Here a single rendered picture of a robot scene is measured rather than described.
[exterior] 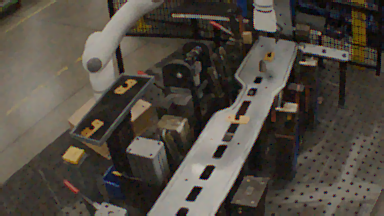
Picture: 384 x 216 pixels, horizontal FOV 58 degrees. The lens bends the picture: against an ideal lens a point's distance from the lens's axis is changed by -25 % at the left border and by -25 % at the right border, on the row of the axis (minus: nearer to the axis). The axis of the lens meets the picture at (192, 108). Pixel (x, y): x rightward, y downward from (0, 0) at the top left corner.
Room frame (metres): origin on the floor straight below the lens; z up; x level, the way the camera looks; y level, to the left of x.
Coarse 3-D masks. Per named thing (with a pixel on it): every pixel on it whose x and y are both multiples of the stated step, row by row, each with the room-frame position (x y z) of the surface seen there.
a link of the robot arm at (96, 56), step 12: (132, 0) 1.57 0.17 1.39; (144, 0) 1.52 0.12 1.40; (156, 0) 1.51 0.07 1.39; (120, 12) 1.60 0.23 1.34; (132, 12) 1.57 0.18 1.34; (144, 12) 1.57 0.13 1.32; (108, 24) 1.60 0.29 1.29; (120, 24) 1.58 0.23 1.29; (132, 24) 1.59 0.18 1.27; (108, 36) 1.57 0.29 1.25; (120, 36) 1.58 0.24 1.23; (96, 48) 1.54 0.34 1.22; (108, 48) 1.55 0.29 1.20; (84, 60) 1.54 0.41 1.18; (96, 60) 1.52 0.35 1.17; (108, 60) 1.55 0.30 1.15; (96, 72) 1.54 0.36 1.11
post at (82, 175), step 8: (80, 160) 0.96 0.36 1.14; (88, 160) 0.98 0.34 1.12; (72, 168) 0.93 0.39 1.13; (80, 168) 0.93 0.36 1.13; (88, 168) 0.96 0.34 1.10; (72, 176) 0.94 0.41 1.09; (80, 176) 0.92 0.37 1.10; (88, 176) 0.95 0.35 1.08; (80, 184) 0.93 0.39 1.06; (88, 184) 0.94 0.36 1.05; (96, 184) 0.98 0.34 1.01; (88, 192) 0.93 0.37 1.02; (96, 192) 0.96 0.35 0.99; (96, 200) 0.94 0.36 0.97; (88, 208) 0.95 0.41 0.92
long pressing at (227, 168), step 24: (264, 48) 1.73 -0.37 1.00; (288, 48) 1.71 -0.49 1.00; (240, 72) 1.54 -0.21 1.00; (264, 72) 1.52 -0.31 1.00; (288, 72) 1.50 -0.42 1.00; (240, 96) 1.37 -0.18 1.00; (264, 96) 1.35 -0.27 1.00; (216, 120) 1.25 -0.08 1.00; (264, 120) 1.22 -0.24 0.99; (216, 144) 1.12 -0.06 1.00; (240, 144) 1.10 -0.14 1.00; (192, 168) 1.02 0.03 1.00; (216, 168) 1.01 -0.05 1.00; (240, 168) 0.99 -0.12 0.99; (168, 192) 0.93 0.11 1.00; (216, 192) 0.90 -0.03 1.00
